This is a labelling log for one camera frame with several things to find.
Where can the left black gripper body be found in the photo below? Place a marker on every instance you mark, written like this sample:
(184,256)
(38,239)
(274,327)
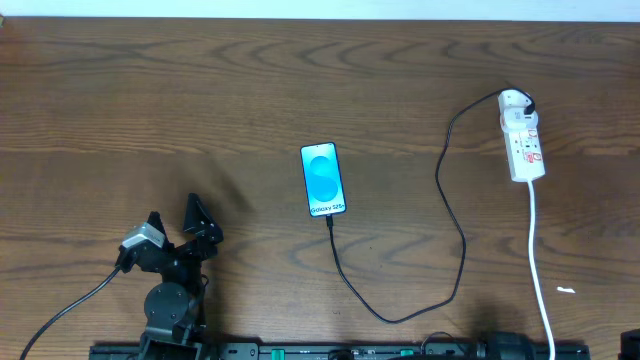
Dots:
(176,249)

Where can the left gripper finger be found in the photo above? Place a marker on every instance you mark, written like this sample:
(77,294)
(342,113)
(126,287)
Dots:
(154,220)
(199,222)

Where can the Galaxy smartphone blue screen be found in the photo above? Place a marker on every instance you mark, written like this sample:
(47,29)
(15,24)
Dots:
(323,181)

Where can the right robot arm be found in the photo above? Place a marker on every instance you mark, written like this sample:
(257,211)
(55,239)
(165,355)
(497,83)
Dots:
(514,346)

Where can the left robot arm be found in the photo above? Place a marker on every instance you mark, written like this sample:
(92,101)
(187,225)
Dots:
(175,308)

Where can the white USB charger plug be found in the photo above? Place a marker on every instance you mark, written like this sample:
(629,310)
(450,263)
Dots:
(513,98)

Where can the white power strip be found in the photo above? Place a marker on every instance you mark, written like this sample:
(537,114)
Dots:
(523,147)

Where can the small white paper scrap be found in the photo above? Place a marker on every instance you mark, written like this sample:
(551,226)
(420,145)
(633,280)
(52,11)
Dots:
(565,290)

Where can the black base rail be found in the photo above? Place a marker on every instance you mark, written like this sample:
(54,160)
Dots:
(252,351)

